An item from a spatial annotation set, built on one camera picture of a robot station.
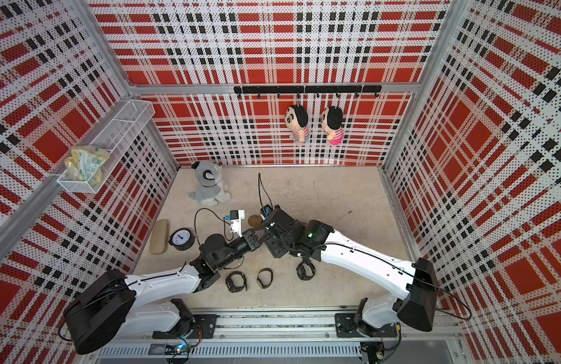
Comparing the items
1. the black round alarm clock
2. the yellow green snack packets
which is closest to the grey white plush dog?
the black round alarm clock

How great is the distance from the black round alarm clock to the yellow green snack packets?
370mm

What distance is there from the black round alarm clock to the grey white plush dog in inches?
6.3

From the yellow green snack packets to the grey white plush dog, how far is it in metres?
0.33

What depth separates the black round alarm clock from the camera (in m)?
0.92

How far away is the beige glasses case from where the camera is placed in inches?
35.8

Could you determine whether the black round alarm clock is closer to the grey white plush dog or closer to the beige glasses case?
the beige glasses case

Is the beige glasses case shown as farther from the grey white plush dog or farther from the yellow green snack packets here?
the yellow green snack packets

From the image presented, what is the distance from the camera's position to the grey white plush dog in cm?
94

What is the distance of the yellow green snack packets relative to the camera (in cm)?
63
